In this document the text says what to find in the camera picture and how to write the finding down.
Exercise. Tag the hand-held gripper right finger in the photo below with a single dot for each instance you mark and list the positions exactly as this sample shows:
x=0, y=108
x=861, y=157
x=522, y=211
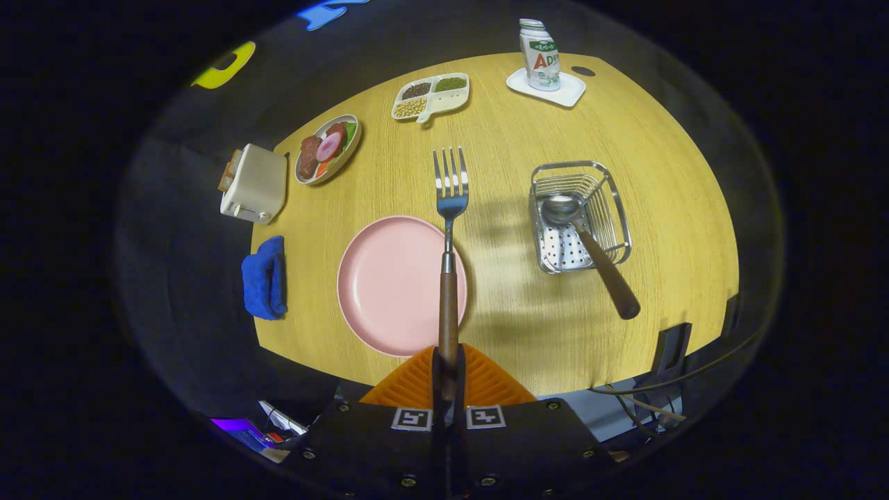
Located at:
x=460, y=385

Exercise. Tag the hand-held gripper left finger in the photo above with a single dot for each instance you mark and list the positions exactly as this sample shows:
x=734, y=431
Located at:
x=437, y=378

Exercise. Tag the pink round plate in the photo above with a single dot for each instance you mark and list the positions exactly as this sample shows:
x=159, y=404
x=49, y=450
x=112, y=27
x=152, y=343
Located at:
x=389, y=285

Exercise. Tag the white strip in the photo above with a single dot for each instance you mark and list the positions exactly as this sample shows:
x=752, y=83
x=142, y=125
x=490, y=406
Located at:
x=281, y=417

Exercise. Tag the blue cloth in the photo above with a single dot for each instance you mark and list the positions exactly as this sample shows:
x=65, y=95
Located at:
x=264, y=278

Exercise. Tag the purple lit device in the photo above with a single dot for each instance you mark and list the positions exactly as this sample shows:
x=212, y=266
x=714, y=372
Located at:
x=233, y=425

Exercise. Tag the black table clamp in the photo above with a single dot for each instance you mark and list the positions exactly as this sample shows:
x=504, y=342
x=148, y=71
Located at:
x=730, y=316
x=670, y=347

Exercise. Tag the oval white food plate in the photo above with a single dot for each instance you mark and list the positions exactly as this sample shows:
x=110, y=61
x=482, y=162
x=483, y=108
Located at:
x=340, y=163

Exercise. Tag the orange carrot piece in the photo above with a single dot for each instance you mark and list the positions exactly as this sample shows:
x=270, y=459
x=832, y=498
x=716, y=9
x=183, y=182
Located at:
x=321, y=170

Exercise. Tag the pink ham slice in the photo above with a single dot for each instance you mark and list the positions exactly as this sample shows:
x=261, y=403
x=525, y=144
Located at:
x=328, y=146

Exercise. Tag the large brown meat piece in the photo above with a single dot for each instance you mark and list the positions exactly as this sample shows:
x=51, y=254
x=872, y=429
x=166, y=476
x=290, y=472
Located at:
x=309, y=156

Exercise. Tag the green lettuce leaf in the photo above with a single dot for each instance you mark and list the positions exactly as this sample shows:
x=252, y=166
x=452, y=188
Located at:
x=351, y=132

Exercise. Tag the white toaster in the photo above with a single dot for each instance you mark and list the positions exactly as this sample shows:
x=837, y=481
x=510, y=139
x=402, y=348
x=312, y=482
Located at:
x=257, y=182

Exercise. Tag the small brown meat piece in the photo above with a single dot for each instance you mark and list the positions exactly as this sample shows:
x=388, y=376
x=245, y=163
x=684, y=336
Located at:
x=338, y=128

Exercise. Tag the yellow soybeans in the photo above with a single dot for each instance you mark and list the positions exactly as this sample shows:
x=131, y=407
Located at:
x=410, y=107

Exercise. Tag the white divided tray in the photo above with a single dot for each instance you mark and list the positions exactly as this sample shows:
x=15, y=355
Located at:
x=448, y=103

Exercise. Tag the dark red beans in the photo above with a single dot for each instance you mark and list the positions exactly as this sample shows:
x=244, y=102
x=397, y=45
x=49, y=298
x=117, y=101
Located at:
x=416, y=90

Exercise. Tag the toast slice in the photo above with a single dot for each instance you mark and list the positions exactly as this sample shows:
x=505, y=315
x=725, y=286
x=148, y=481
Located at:
x=228, y=173

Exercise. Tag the green mung beans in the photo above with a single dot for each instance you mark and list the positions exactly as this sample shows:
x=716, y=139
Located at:
x=451, y=84

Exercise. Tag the white square coaster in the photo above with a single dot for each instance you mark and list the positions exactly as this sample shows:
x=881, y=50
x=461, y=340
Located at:
x=569, y=94

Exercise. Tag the black backdrop cloth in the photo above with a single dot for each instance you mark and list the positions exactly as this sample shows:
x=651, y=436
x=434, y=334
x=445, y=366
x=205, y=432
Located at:
x=208, y=139

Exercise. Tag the white drink bottle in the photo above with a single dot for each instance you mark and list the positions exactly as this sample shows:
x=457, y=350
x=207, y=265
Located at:
x=542, y=62

